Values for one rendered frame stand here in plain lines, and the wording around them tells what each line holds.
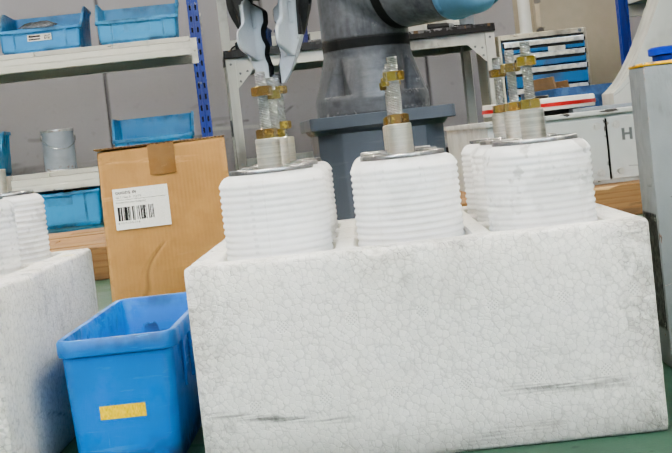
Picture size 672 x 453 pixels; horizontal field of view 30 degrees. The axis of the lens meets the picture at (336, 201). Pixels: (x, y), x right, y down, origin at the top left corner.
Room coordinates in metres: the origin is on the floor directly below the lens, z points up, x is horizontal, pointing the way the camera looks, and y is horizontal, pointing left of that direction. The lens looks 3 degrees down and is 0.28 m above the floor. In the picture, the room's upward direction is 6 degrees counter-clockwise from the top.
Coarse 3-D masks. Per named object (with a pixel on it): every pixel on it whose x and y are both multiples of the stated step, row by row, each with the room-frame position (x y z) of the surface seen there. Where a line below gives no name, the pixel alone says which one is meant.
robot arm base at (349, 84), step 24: (336, 48) 1.62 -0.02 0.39; (360, 48) 1.61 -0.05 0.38; (384, 48) 1.61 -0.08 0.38; (408, 48) 1.64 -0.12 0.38; (336, 72) 1.62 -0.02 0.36; (360, 72) 1.60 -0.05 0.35; (408, 72) 1.63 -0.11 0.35; (336, 96) 1.62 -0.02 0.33; (360, 96) 1.59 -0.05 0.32; (384, 96) 1.59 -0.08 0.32; (408, 96) 1.60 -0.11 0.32
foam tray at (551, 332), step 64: (320, 256) 1.04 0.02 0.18; (384, 256) 1.04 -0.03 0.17; (448, 256) 1.04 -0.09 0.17; (512, 256) 1.04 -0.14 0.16; (576, 256) 1.04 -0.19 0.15; (640, 256) 1.04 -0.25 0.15; (192, 320) 1.05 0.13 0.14; (256, 320) 1.04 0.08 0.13; (320, 320) 1.04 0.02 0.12; (384, 320) 1.04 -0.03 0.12; (448, 320) 1.04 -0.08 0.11; (512, 320) 1.04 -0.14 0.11; (576, 320) 1.04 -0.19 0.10; (640, 320) 1.04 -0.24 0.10; (256, 384) 1.04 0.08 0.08; (320, 384) 1.04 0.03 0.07; (384, 384) 1.04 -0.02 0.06; (448, 384) 1.04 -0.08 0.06; (512, 384) 1.04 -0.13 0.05; (576, 384) 1.04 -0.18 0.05; (640, 384) 1.04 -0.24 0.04; (256, 448) 1.04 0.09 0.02; (320, 448) 1.04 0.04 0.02; (384, 448) 1.04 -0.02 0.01; (448, 448) 1.04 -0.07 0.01
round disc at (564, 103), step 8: (536, 96) 3.34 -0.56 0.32; (544, 96) 3.34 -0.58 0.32; (568, 96) 3.23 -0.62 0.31; (576, 96) 3.24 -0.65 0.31; (584, 96) 3.26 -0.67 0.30; (592, 96) 3.30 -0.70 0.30; (544, 104) 3.22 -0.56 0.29; (552, 104) 3.22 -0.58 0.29; (560, 104) 3.22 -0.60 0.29; (568, 104) 3.23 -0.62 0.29; (576, 104) 3.24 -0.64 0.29; (584, 104) 3.26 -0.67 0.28; (592, 104) 3.29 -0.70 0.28; (488, 112) 3.32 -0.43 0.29; (544, 112) 3.26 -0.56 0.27; (552, 112) 3.26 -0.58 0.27; (560, 112) 3.27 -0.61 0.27; (568, 112) 3.28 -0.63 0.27
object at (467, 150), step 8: (472, 144) 1.34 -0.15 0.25; (464, 152) 1.34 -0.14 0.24; (464, 160) 1.34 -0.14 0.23; (464, 168) 1.34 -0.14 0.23; (464, 176) 1.35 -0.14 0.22; (472, 176) 1.33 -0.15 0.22; (472, 184) 1.33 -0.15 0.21; (472, 192) 1.33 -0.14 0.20; (472, 200) 1.33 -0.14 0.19; (472, 208) 1.33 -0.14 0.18
